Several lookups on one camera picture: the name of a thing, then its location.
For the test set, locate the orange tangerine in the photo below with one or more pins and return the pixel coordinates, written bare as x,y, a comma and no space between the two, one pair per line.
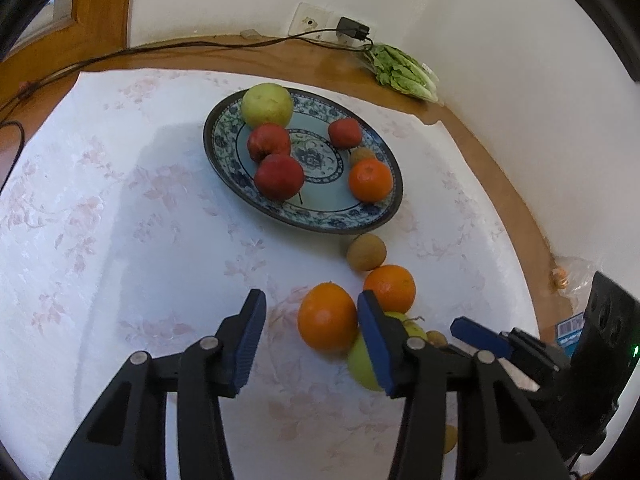
370,180
392,287

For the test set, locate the small brown kiwi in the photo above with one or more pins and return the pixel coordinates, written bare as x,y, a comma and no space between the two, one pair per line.
361,154
436,338

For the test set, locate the small red fruit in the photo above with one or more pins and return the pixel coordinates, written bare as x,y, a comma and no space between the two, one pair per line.
345,132

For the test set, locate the green apple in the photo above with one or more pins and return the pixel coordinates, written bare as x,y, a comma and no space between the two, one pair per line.
364,362

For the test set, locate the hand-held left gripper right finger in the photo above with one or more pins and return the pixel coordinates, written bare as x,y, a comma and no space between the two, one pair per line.
377,345

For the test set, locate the blue floral ceramic plate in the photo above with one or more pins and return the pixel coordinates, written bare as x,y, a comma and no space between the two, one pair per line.
320,205

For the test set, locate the clear plastic bag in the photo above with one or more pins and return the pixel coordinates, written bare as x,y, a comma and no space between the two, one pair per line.
580,272

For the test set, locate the medium red apple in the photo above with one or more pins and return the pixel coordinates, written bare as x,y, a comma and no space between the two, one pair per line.
268,141

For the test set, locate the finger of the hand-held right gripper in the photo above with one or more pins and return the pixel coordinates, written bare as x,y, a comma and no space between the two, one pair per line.
477,334

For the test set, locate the small orange object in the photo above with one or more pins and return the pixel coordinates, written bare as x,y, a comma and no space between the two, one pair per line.
561,278

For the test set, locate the large orange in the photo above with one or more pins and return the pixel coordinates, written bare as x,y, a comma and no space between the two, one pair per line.
327,316

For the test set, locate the glass window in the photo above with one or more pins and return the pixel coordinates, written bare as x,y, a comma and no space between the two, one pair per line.
57,12

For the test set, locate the wooden window frame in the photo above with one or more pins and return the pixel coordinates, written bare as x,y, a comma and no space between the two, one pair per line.
100,0

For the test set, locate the small white plastic piece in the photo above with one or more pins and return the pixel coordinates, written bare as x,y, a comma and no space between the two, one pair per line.
248,34

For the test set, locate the large red apple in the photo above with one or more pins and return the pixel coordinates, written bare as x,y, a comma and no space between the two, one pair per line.
279,177

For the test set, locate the yellow-green pear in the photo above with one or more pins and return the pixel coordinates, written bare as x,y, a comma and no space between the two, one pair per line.
266,105

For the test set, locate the black charger plug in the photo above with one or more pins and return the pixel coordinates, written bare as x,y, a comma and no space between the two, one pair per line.
352,27

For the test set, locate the white wall socket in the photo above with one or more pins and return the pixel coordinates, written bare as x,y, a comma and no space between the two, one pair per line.
307,22

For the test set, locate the blue printed box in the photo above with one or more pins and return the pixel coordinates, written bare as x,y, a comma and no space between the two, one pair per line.
570,330

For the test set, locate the bagged green lettuce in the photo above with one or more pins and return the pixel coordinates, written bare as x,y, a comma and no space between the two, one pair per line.
401,70

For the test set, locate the white floral tablecloth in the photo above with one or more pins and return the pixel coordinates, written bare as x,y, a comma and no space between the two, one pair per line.
125,260

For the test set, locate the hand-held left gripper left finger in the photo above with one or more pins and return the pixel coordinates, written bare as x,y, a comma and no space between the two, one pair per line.
245,345

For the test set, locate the small brown longan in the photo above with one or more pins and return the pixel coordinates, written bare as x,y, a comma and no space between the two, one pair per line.
450,437

